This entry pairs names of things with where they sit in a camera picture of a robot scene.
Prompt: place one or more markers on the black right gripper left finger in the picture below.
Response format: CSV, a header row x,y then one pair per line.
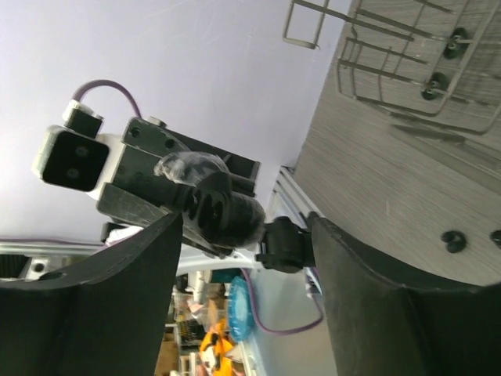
x,y
103,315

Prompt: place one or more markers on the black earbud charging case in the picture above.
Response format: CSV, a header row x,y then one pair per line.
x,y
213,212

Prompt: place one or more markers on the grey wire dish rack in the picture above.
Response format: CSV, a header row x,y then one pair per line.
x,y
436,62

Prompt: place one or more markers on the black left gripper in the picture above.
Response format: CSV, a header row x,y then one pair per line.
x,y
137,197

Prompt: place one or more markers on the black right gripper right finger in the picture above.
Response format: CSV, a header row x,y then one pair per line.
x,y
386,317

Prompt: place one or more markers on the black earbud right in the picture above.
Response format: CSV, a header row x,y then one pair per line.
x,y
454,240

